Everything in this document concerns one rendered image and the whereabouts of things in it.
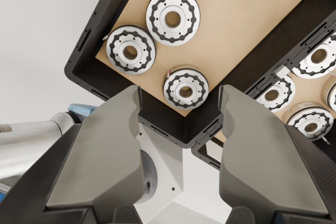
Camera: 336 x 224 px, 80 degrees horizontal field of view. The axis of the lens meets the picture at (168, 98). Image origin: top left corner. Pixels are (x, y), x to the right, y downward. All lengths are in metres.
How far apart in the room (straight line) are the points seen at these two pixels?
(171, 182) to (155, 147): 0.10
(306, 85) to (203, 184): 0.57
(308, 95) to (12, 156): 0.60
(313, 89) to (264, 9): 0.23
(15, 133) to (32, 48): 0.37
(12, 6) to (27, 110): 0.34
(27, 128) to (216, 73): 0.38
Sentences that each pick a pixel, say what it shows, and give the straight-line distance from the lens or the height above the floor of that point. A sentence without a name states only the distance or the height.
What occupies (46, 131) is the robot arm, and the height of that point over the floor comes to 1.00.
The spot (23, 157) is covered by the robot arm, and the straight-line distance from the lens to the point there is 0.40.
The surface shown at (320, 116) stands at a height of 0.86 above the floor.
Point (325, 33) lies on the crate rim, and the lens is 0.41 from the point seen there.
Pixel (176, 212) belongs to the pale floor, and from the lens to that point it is 2.48.
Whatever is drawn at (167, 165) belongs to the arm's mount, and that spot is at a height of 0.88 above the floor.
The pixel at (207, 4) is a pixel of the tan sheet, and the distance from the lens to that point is 0.44.
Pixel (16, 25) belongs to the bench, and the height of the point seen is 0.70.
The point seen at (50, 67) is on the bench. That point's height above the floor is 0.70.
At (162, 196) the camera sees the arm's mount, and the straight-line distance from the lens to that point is 0.60.
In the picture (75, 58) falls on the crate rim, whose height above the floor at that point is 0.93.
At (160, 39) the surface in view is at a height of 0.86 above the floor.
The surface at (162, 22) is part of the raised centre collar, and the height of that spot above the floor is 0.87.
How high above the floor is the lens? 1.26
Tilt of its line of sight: 60 degrees down
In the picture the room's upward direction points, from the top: 175 degrees counter-clockwise
